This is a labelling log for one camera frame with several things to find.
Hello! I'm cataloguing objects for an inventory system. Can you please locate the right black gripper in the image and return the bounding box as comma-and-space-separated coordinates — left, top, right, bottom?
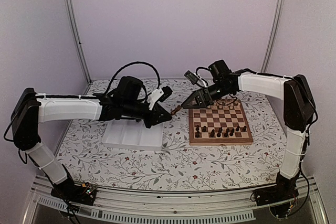
182, 82, 232, 110

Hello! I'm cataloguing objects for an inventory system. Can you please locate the aluminium front rail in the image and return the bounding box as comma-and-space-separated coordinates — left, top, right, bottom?
23, 176, 331, 223

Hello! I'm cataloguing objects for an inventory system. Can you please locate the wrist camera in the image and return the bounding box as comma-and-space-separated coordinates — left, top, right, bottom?
184, 70, 208, 88
146, 86, 172, 111

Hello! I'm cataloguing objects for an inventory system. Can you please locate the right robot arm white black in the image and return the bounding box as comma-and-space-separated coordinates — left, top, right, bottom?
182, 60, 318, 180

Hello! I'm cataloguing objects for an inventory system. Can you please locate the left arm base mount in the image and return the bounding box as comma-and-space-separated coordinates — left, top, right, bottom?
51, 180, 97, 206

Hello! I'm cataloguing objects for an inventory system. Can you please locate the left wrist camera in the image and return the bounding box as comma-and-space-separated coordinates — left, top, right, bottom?
146, 86, 172, 111

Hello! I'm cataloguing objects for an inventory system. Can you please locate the floral table cloth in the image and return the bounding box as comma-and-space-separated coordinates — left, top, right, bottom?
57, 93, 286, 191

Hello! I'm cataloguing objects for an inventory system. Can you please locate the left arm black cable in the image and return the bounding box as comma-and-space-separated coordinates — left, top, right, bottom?
107, 61, 161, 96

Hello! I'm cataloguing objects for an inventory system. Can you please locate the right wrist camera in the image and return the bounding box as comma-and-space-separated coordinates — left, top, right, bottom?
184, 70, 208, 88

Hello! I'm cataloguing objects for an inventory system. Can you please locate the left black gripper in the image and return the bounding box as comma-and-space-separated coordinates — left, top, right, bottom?
123, 100, 173, 129

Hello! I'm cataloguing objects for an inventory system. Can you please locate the wooden chess board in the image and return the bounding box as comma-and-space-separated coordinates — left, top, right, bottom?
188, 99, 253, 146

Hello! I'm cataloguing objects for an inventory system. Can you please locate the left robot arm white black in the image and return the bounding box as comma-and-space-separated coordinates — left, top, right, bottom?
7, 76, 172, 200

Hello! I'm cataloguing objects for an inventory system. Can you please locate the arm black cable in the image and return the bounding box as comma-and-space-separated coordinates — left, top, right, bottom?
107, 61, 161, 96
195, 66, 213, 78

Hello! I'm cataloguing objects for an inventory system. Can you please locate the dark chess rook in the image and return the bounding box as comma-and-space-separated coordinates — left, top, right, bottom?
223, 128, 230, 137

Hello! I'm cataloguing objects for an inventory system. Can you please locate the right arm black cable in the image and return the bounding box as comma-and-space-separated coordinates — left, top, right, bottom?
195, 66, 213, 78

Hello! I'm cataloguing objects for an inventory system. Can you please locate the white plastic tray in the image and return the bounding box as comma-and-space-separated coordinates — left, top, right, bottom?
102, 120, 164, 151

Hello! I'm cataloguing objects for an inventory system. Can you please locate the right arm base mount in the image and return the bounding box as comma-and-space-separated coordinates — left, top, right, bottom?
250, 186, 299, 219

